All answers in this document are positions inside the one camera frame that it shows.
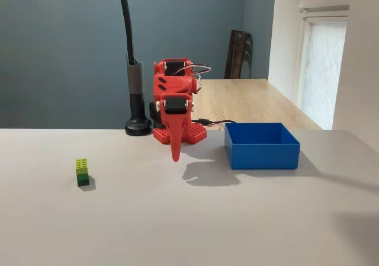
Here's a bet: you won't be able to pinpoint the blue plastic bin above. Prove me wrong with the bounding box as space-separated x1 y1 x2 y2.
223 122 301 171

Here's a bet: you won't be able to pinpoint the light wooden table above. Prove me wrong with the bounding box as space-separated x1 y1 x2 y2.
191 78 323 131

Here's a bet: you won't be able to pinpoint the black power cable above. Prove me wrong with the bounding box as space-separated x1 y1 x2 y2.
191 117 237 128

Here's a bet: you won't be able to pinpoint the black gooseneck stand grey sleeve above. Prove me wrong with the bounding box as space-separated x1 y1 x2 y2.
117 0 153 136

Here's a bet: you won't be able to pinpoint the white framed window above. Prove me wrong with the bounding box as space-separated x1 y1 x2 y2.
291 4 351 130

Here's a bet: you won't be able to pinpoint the green lego brick stack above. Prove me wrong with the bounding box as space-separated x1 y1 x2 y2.
75 158 91 187

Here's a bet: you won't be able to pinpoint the black table clamp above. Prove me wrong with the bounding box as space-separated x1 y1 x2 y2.
148 100 162 129

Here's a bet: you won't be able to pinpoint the white red servo wires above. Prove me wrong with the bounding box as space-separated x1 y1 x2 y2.
173 63 212 95

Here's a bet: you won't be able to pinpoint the dark wooden frame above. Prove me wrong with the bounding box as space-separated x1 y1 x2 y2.
223 29 255 80

